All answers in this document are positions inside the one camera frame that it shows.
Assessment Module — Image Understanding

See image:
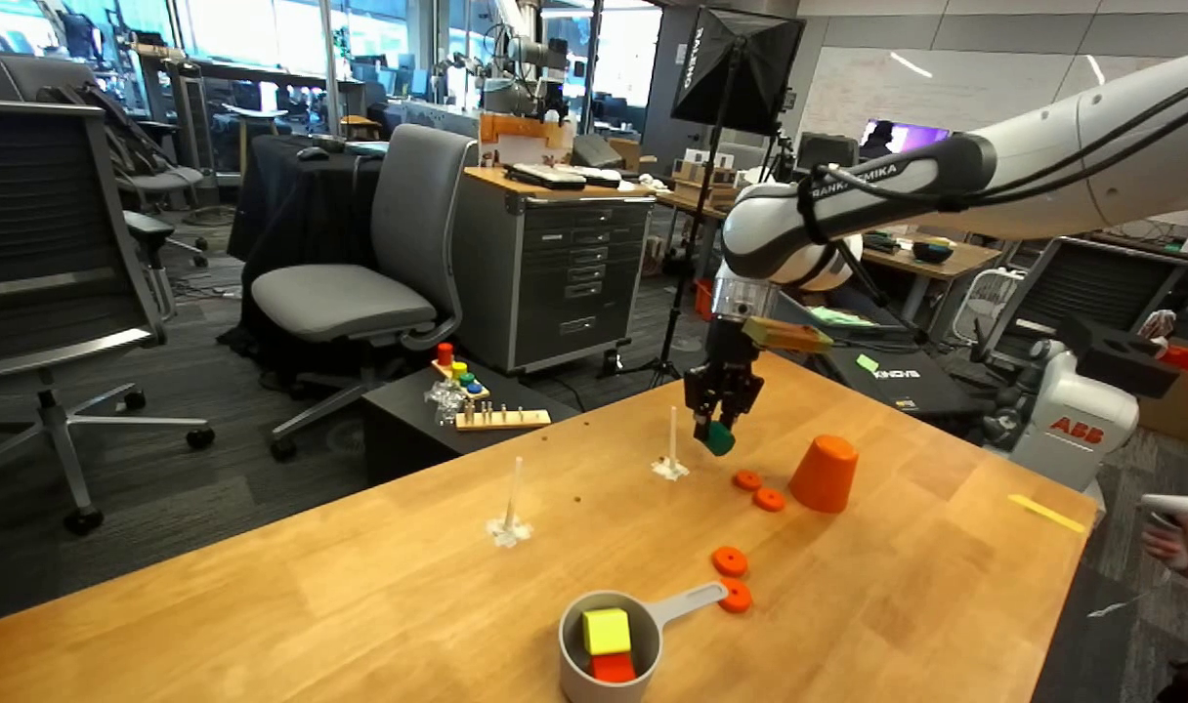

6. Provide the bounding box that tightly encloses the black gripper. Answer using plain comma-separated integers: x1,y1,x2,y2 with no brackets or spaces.
680,315,771,430

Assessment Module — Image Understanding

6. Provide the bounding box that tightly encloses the green cylinder block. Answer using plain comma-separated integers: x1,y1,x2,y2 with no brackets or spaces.
696,418,738,463

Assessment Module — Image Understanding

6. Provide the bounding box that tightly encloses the orange plastic cup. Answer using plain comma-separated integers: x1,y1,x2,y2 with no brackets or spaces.
786,430,866,516

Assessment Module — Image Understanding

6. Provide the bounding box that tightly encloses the yellow block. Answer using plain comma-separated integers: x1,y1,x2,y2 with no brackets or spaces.
579,604,639,662

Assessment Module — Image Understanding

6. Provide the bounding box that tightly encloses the orange block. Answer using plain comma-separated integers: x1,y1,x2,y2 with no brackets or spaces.
586,649,640,687

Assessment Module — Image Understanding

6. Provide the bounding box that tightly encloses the white handheld controller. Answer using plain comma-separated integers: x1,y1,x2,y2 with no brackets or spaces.
1136,487,1188,522

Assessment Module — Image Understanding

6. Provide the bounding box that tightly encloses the person hand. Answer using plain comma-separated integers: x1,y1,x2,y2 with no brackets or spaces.
1136,507,1188,590

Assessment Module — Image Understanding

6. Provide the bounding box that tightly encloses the white peg stand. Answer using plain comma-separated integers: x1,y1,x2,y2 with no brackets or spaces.
486,455,534,551
652,403,691,486

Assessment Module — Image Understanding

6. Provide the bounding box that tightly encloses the gray drawer cabinet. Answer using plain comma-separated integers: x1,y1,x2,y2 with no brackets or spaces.
455,163,662,384

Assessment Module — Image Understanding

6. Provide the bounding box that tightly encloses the wooden shape sorter bar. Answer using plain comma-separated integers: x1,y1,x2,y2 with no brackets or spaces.
450,403,554,434

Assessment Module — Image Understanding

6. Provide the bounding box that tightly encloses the colourful stacking toy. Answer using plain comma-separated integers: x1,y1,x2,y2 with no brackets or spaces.
428,342,494,409

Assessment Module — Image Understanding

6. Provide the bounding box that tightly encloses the small wooden desk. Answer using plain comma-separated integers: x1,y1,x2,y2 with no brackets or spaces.
865,232,1008,284

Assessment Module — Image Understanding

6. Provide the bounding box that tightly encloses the clear plastic bag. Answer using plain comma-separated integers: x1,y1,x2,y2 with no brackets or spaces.
422,379,473,425

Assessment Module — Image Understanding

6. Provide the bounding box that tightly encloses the gray measuring cup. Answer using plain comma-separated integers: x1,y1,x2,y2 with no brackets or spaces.
554,578,730,703

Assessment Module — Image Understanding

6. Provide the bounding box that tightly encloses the small black side table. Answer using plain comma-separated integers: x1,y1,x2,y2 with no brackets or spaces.
356,364,602,486

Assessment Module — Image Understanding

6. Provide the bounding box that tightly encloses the black softbox light stand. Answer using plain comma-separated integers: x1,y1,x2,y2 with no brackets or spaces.
644,8,809,384

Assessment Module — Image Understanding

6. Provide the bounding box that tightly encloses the orange cardboard box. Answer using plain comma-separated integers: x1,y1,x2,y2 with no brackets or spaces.
473,108,573,171

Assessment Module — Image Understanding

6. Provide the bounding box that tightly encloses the yellow tape strip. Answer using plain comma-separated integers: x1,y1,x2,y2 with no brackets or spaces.
1005,487,1092,538

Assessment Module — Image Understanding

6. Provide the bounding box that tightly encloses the white robot housing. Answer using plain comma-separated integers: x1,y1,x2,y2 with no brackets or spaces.
1008,342,1144,496

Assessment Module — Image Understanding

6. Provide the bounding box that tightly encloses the gray cushioned office chair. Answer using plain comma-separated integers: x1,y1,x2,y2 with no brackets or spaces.
248,120,486,463

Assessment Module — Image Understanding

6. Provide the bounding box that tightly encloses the black cloth covered table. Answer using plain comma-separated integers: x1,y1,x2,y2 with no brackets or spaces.
223,128,391,364

